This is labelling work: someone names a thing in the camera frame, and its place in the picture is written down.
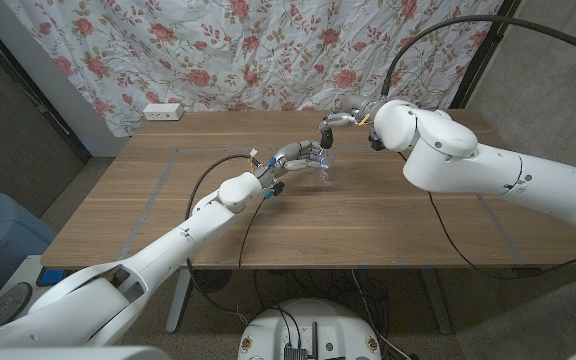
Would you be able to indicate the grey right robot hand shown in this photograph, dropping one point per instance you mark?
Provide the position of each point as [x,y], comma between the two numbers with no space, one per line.
[358,110]

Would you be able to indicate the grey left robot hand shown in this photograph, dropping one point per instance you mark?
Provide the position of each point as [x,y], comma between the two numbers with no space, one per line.
[295,157]

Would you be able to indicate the clear plastic spray bottle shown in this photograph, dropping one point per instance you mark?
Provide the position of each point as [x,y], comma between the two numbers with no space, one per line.
[324,174]

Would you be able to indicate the black sprayer head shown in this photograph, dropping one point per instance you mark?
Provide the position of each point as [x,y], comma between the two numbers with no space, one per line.
[326,140]

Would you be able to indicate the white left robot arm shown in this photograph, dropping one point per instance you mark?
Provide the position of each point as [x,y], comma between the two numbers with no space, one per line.
[168,250]

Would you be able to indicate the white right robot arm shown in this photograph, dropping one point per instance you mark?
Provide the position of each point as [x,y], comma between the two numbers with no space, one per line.
[468,160]

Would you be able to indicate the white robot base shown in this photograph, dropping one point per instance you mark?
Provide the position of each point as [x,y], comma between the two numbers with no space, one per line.
[313,320]

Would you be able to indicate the floral print curtain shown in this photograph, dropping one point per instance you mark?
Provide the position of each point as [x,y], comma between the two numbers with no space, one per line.
[218,50]

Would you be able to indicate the white power strip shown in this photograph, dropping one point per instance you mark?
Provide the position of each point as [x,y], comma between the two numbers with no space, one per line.
[163,112]

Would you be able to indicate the black round floor fan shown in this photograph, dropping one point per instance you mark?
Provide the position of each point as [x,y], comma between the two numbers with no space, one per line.
[211,281]

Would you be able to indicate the white table leg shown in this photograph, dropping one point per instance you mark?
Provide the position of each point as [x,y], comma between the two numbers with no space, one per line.
[178,305]

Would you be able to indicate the grey table leg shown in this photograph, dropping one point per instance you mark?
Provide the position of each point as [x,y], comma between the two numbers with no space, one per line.
[438,305]

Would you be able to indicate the white floor platform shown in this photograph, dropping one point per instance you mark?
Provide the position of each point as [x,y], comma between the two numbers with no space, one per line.
[23,270]

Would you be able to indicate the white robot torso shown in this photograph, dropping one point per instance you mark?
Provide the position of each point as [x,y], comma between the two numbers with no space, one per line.
[68,354]

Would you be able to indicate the blue storage bin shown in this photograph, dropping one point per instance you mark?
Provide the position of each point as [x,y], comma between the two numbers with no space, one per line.
[3,230]

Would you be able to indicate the grey shoe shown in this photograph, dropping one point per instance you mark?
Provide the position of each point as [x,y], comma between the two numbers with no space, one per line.
[8,305]

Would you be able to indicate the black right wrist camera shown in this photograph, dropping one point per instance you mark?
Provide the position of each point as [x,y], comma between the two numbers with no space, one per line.
[376,142]

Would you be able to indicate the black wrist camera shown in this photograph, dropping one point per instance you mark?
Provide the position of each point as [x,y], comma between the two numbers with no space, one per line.
[376,142]
[275,190]

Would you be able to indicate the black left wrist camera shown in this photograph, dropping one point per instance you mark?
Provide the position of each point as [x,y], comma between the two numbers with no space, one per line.
[275,190]

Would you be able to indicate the black vertical post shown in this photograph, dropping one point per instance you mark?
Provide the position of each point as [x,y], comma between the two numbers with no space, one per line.
[483,55]

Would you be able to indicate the black door frame strip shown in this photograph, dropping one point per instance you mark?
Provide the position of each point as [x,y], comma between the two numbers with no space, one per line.
[28,85]

